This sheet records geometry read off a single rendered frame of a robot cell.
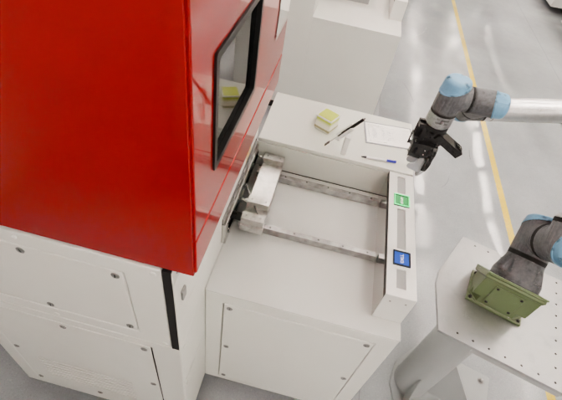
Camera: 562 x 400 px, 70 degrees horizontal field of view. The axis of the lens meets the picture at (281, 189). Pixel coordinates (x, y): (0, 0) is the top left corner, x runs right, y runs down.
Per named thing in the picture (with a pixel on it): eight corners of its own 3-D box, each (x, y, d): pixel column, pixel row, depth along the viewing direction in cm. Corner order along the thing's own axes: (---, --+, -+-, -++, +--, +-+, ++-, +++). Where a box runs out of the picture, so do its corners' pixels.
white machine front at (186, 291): (171, 348, 113) (160, 271, 84) (248, 161, 170) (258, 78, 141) (182, 351, 113) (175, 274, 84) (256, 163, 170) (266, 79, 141)
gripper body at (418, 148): (406, 142, 133) (420, 112, 124) (431, 149, 132) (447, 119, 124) (406, 157, 127) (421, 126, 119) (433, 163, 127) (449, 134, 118)
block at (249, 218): (240, 223, 139) (240, 217, 137) (242, 215, 142) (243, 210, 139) (263, 228, 139) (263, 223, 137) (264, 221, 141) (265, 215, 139)
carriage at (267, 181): (238, 229, 141) (239, 224, 139) (263, 162, 166) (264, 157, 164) (261, 235, 140) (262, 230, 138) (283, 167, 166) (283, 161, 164)
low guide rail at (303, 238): (237, 226, 145) (237, 221, 143) (238, 222, 147) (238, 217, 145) (373, 261, 143) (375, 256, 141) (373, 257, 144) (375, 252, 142)
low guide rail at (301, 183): (256, 176, 164) (256, 171, 162) (257, 173, 166) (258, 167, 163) (376, 207, 162) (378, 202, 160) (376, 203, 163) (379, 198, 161)
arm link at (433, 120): (454, 107, 121) (457, 123, 115) (447, 120, 124) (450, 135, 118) (430, 101, 121) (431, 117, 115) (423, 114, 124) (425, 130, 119)
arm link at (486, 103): (495, 97, 121) (459, 89, 121) (516, 90, 110) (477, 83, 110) (489, 123, 122) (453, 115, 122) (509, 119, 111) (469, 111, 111)
